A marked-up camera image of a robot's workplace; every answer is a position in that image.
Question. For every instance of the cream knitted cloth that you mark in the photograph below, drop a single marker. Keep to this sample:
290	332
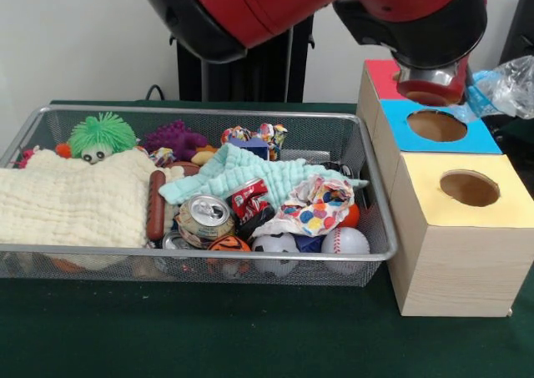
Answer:
71	203

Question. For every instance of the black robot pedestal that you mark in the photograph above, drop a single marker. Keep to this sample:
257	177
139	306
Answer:
250	77

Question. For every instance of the blue toy block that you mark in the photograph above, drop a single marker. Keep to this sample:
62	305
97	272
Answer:
255	148

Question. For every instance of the dark green side table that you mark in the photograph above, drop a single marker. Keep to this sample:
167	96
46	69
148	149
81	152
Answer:
521	136

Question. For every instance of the brown toy football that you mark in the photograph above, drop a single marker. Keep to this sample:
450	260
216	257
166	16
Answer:
183	170

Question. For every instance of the shallow mesh bin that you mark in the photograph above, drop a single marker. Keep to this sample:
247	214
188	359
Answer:
104	269

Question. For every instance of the purple spiky toy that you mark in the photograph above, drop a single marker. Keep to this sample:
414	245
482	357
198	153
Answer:
173	140

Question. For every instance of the small silver can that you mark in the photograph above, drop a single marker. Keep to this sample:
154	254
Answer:
172	241

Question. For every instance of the small orange ball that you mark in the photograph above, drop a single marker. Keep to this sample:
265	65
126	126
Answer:
352	215

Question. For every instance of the green spiky puffer toy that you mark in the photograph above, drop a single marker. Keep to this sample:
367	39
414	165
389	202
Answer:
102	135

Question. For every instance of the orange tiger-striped ball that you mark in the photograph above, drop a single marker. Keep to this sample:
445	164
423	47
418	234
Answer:
228	244

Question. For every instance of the brown toy hot dog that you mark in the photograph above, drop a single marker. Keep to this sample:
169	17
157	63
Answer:
155	211

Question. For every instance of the white baseball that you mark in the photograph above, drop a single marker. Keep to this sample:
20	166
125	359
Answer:
345	244

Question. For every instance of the crushed black can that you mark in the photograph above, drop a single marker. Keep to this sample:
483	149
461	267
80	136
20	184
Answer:
338	168

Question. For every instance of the crumpled colourful dotted paper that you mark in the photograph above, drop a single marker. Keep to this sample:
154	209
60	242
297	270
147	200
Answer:
313	211

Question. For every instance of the wooden box with three holes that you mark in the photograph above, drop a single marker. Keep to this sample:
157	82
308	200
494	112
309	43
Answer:
454	261

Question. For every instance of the small soccer ball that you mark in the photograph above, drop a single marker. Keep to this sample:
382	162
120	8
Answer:
275	246

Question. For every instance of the crushed beige drink can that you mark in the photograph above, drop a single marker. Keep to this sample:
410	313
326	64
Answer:
204	223

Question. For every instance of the mint green cloth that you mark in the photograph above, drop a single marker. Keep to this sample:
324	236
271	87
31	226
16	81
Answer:
250	169

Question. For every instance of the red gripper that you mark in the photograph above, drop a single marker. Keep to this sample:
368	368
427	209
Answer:
429	96

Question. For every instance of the crushed red cola can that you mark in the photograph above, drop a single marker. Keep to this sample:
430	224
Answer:
248	198

